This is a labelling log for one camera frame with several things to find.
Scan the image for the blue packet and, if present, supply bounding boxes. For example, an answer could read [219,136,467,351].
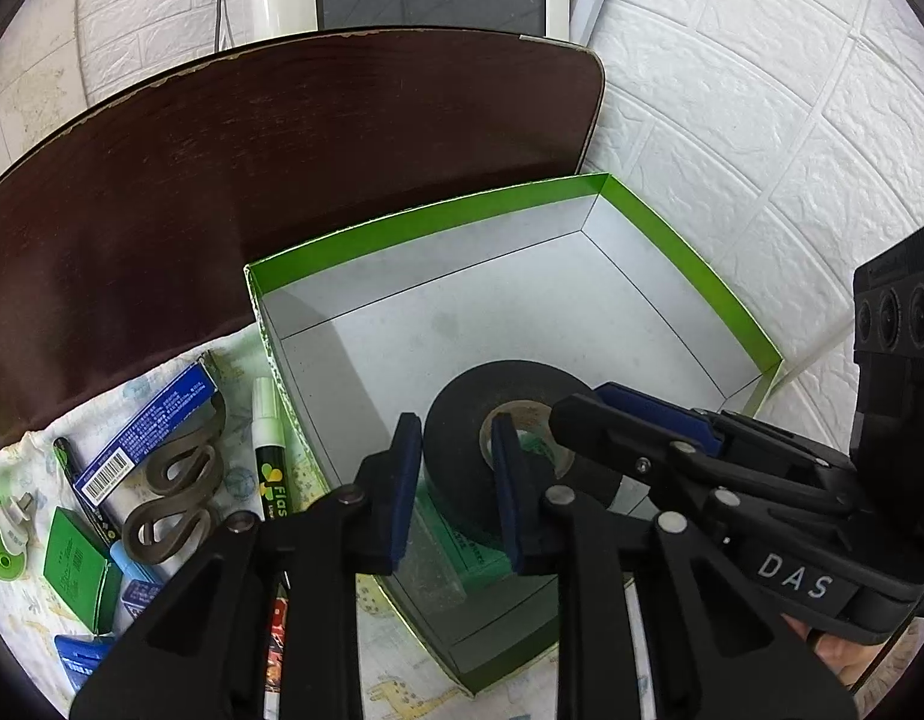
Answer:
[53,633,115,695]

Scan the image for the blue cap marker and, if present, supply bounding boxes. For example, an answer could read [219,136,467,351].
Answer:
[108,538,169,620]

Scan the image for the black pen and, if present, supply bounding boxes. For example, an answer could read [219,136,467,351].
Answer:
[52,437,115,542]

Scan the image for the grey scissor handles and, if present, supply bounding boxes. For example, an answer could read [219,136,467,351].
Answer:
[123,394,227,565]

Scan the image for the giraffe print cloth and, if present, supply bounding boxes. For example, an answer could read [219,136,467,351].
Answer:
[0,330,658,720]

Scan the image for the person's right hand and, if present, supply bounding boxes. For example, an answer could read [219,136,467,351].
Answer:
[780,611,884,692]

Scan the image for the green white correction tape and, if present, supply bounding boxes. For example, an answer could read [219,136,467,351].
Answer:
[0,480,40,580]

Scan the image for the green flat packet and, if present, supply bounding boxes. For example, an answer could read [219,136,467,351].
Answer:
[415,491,509,580]

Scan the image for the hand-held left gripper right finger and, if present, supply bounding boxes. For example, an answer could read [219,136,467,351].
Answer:
[492,416,860,720]

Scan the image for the green cardboard box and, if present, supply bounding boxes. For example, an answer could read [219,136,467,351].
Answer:
[244,172,785,695]

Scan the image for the blue carton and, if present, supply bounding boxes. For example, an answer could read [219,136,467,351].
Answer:
[76,361,223,508]

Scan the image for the small green box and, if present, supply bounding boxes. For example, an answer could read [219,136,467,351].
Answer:
[42,507,125,635]

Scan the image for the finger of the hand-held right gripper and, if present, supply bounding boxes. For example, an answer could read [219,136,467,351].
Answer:
[548,392,875,542]
[595,381,860,475]

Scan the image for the white cap marker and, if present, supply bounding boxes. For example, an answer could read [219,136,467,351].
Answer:
[250,376,290,535]

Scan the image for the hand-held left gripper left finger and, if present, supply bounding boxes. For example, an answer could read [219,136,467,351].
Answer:
[68,412,423,720]

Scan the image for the black tape roll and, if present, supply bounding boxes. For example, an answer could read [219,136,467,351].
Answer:
[423,360,609,550]

